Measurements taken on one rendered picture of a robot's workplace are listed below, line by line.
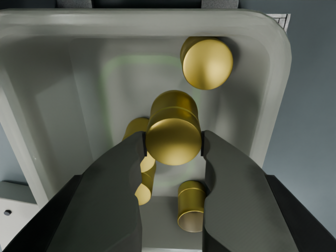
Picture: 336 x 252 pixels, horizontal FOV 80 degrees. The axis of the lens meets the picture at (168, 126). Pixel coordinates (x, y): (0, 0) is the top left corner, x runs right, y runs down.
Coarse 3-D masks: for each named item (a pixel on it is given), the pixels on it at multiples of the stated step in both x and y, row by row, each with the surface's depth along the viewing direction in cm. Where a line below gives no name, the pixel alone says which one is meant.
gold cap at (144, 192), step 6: (150, 168) 21; (144, 174) 20; (150, 174) 21; (144, 180) 19; (150, 180) 20; (138, 186) 19; (144, 186) 19; (150, 186) 19; (138, 192) 19; (144, 192) 19; (150, 192) 19; (138, 198) 20; (144, 198) 20
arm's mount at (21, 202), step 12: (0, 192) 27; (12, 192) 27; (24, 192) 27; (0, 204) 27; (12, 204) 26; (24, 204) 26; (36, 204) 26; (0, 216) 28; (12, 216) 28; (24, 216) 28; (0, 228) 29; (12, 228) 29; (0, 240) 31
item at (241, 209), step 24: (216, 144) 10; (216, 168) 9; (240, 168) 9; (216, 192) 8; (240, 192) 8; (264, 192) 8; (216, 216) 7; (240, 216) 7; (264, 216) 7; (216, 240) 6; (240, 240) 6; (264, 240) 6; (288, 240) 6
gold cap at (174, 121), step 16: (160, 96) 14; (176, 96) 14; (160, 112) 12; (176, 112) 11; (192, 112) 12; (160, 128) 11; (176, 128) 11; (192, 128) 11; (160, 144) 12; (176, 144) 12; (192, 144) 12; (160, 160) 12; (176, 160) 12
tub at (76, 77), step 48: (0, 48) 11; (48, 48) 15; (96, 48) 17; (144, 48) 17; (240, 48) 14; (288, 48) 10; (0, 96) 12; (48, 96) 16; (96, 96) 19; (144, 96) 19; (192, 96) 19; (240, 96) 15; (48, 144) 16; (96, 144) 22; (240, 144) 15; (48, 192) 16; (144, 240) 21; (192, 240) 21
